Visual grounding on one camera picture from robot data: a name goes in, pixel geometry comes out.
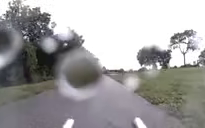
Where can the open grass field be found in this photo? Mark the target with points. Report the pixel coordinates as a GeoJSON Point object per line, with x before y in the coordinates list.
{"type": "Point", "coordinates": [183, 86]}

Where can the broad dark tree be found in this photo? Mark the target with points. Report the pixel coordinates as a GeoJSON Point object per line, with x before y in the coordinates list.
{"type": "Point", "coordinates": [153, 56]}

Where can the tall thin-trunk tree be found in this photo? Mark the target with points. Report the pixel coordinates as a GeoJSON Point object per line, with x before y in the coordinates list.
{"type": "Point", "coordinates": [184, 40]}

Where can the robot's own part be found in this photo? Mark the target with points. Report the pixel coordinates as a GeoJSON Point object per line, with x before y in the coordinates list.
{"type": "Point", "coordinates": [68, 123]}
{"type": "Point", "coordinates": [140, 123]}

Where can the grass verge beside wood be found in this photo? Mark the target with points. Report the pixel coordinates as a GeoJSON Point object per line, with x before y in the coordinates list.
{"type": "Point", "coordinates": [16, 93]}

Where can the dense wood of trees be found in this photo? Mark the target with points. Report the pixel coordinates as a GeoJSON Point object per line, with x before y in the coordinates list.
{"type": "Point", "coordinates": [28, 43]}

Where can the grey asphalt road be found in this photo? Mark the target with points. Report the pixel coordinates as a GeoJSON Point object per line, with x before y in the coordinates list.
{"type": "Point", "coordinates": [106, 108]}

